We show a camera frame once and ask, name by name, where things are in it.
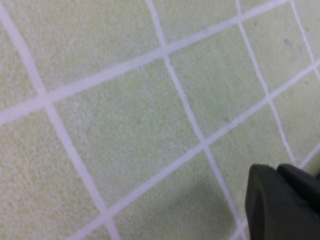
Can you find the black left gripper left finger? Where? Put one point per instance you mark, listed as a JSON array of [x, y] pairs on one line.
[[270, 205]]

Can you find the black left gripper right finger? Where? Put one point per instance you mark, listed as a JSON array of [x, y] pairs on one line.
[[302, 182]]

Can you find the green white grid tablecloth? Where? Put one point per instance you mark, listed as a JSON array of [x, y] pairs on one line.
[[125, 125]]

